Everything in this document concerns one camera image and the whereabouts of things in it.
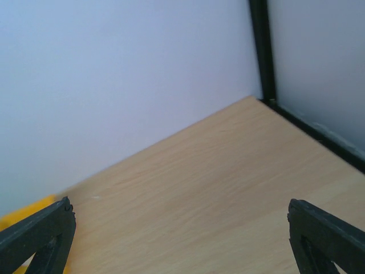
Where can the right black frame post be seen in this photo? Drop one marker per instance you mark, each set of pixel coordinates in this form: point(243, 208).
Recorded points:
point(261, 29)

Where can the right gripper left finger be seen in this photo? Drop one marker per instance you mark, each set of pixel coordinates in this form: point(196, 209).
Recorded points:
point(42, 237)

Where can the small orange storage bin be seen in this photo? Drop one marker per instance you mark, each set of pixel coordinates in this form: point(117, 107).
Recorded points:
point(25, 211)

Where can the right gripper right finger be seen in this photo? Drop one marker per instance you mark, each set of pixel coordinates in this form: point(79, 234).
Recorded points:
point(321, 242)

